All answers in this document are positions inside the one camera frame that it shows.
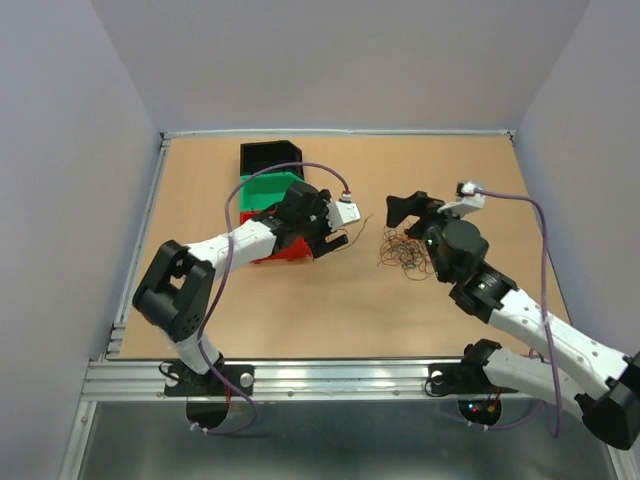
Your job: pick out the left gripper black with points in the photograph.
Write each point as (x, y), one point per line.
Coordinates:
(319, 207)

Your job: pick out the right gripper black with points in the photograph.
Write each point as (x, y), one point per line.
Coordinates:
(419, 204)

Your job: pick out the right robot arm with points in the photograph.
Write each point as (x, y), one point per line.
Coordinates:
(457, 254)

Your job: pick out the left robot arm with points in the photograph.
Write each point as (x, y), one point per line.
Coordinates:
(175, 290)

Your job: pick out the red plastic bin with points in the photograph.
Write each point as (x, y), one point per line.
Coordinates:
(298, 250)

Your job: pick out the green plastic bin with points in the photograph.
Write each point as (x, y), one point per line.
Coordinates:
(265, 190)

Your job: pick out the black plastic bin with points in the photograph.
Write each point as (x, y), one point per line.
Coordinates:
(257, 156)

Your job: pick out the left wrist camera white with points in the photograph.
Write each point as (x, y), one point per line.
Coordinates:
(341, 214)

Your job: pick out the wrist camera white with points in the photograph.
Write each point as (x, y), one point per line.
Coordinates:
(468, 200)
(341, 214)

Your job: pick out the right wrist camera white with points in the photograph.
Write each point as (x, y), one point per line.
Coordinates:
(468, 200)

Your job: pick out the aluminium mounting rail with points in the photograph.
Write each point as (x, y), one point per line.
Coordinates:
(345, 377)

